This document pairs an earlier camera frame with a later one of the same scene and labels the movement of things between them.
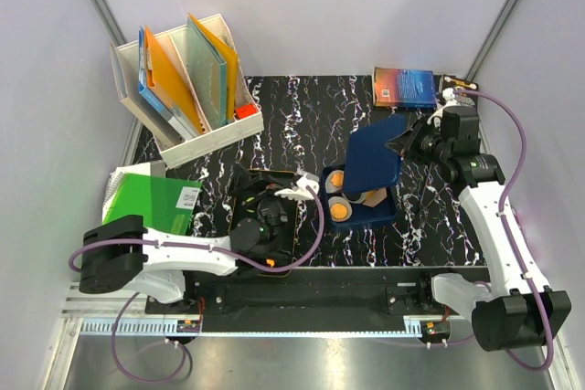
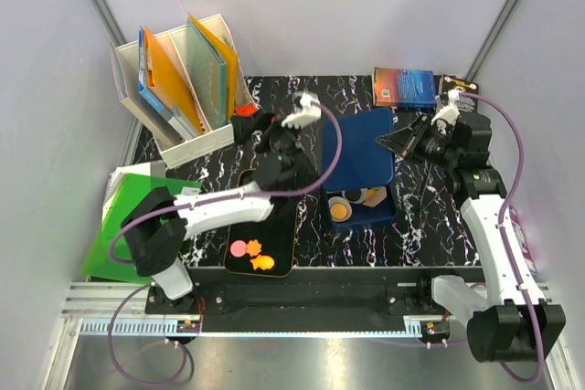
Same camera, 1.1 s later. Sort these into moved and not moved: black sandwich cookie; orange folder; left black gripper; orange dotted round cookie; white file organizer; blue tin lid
Moved: blue tin lid; left black gripper
Not moved: orange folder; orange dotted round cookie; white file organizer; black sandwich cookie
